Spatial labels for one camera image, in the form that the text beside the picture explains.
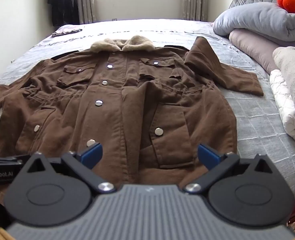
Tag grey patterned curtain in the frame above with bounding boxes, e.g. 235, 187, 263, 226
76, 0, 96, 24
182, 0, 209, 22

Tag grey folded blanket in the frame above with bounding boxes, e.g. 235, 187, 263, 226
213, 2, 295, 42

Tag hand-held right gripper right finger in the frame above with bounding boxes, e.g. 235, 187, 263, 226
184, 144, 274, 193

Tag beige fleece blanket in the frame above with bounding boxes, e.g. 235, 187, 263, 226
273, 46, 295, 117

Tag bed with grey checked sheet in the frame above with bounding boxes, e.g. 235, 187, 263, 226
0, 19, 295, 205

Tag white quilted duvet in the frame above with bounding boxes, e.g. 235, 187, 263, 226
270, 69, 295, 152

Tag dark hanging clothes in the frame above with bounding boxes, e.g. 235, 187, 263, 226
47, 0, 80, 27

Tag brown coat with fur collar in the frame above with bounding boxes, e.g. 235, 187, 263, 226
0, 35, 264, 188

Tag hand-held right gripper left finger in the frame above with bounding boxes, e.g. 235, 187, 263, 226
25, 142, 114, 193

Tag pink pillow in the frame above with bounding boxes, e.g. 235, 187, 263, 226
229, 29, 292, 75

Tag folded pale patterned cloth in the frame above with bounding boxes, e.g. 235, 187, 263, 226
52, 28, 83, 37

